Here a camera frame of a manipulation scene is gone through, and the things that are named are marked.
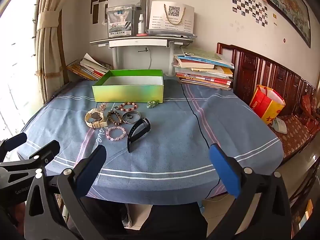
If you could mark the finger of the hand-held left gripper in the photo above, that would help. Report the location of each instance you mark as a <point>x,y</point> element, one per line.
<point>47,150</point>
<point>16,141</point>

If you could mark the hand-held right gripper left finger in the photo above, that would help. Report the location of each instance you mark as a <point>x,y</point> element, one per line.
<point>90,170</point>

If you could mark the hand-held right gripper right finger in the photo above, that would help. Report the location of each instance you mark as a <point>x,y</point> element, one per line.
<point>225,172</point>

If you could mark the black wrist watch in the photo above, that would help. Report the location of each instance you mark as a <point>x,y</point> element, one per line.
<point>146,124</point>

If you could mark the silver bangle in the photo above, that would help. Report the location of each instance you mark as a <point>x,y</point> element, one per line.
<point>135,112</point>

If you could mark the green cardboard box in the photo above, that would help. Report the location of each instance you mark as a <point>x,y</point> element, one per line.
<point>130,92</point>

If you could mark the green jade pendant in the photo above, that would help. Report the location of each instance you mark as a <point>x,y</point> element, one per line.
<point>152,104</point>

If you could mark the blue striped cloth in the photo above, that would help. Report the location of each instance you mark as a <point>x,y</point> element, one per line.
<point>162,142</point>

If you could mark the person's dark trousers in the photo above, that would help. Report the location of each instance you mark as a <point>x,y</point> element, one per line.
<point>175,222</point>

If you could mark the white rounded item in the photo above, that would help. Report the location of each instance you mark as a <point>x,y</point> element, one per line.
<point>280,127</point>

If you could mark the yellow red shopping bag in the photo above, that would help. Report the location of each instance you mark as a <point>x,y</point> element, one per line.
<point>265,105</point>

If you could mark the patterned seat cushion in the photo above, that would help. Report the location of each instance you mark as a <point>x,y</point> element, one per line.
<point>295,132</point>

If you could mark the wooden side table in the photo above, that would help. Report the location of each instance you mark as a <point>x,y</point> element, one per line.
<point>303,195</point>

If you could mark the leaning pile of thin books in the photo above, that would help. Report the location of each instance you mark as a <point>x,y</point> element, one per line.
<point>87,68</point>

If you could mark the tall stack of books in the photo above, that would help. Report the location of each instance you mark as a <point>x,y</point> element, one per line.
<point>205,76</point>

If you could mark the beige curtain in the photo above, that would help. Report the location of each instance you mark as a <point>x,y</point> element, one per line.
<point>50,42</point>

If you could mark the dark wooden bench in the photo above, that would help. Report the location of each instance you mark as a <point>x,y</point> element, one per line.
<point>250,70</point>

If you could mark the white desk shelf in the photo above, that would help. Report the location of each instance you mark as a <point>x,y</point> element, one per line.
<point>137,42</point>

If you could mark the clear marker pen box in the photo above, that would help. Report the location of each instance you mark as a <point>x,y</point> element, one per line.
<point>120,23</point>

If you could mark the grey flat pouch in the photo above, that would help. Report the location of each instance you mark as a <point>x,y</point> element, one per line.
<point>170,32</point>

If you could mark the white spray bottle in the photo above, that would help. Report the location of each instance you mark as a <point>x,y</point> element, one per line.
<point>141,25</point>

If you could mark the white paper bag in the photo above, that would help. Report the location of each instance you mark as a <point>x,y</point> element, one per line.
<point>160,12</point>

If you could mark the framed floral picture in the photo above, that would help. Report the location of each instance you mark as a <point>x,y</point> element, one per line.
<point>287,2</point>

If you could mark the dark wall sticker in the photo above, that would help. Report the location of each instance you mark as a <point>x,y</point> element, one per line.
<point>96,2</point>

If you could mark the wall photo collage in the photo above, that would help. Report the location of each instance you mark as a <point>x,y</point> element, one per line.
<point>250,5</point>

